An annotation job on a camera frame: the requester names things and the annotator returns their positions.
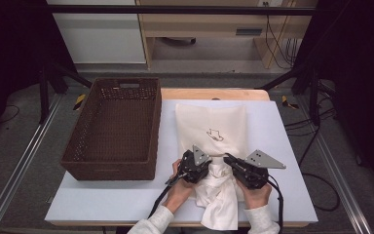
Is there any brown woven basket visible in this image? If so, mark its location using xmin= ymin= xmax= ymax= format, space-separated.
xmin=60 ymin=77 xmax=163 ymax=181

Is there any cream mesh laundry bag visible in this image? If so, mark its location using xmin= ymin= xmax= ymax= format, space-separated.
xmin=174 ymin=102 xmax=248 ymax=200

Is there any white table board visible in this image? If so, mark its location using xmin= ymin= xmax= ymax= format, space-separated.
xmin=44 ymin=98 xmax=319 ymax=226

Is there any white cabinet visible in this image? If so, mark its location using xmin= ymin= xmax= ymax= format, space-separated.
xmin=47 ymin=0 xmax=147 ymax=64

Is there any black looped floor cable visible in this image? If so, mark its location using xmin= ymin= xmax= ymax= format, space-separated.
xmin=283 ymin=108 xmax=341 ymax=213

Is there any aluminium floor rail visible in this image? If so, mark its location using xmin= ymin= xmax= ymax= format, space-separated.
xmin=0 ymin=93 xmax=63 ymax=234
xmin=295 ymin=97 xmax=374 ymax=234

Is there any person's right hand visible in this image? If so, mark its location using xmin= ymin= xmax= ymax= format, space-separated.
xmin=237 ymin=180 xmax=273 ymax=211

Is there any light wooden desk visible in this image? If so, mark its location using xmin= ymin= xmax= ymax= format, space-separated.
xmin=135 ymin=0 xmax=319 ymax=70

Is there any yellow black tape marker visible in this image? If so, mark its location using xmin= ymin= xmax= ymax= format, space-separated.
xmin=280 ymin=95 xmax=300 ymax=110
xmin=72 ymin=94 xmax=88 ymax=111

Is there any left hand-held gripper black cable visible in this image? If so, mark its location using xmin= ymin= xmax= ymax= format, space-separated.
xmin=147 ymin=173 xmax=189 ymax=219

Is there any right hand-held gripper black cable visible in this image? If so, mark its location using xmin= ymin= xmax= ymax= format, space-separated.
xmin=266 ymin=175 xmax=285 ymax=234

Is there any bundle of hanging black cables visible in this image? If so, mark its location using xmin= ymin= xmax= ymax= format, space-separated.
xmin=263 ymin=1 xmax=303 ymax=70

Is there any black metal stand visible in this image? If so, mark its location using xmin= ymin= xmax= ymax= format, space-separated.
xmin=38 ymin=59 xmax=94 ymax=125
xmin=258 ymin=62 xmax=323 ymax=127

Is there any white garment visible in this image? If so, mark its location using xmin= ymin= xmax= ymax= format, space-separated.
xmin=194 ymin=155 xmax=247 ymax=231

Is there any hand-held gripper black cable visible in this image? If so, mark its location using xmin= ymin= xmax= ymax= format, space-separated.
xmin=266 ymin=175 xmax=285 ymax=234
xmin=147 ymin=173 xmax=189 ymax=219

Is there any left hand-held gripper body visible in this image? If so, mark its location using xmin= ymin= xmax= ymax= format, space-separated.
xmin=178 ymin=144 xmax=212 ymax=184

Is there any thin black floor cable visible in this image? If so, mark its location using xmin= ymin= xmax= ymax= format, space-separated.
xmin=0 ymin=104 xmax=21 ymax=125

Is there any person's left hand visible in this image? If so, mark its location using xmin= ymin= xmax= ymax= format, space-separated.
xmin=162 ymin=159 xmax=197 ymax=215

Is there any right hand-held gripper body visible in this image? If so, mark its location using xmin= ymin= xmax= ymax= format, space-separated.
xmin=235 ymin=149 xmax=286 ymax=190

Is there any black curtain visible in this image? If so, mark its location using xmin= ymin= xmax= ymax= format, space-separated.
xmin=293 ymin=0 xmax=374 ymax=196
xmin=0 ymin=0 xmax=79 ymax=144

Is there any black horizontal frame bar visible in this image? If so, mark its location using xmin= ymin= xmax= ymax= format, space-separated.
xmin=47 ymin=4 xmax=318 ymax=17

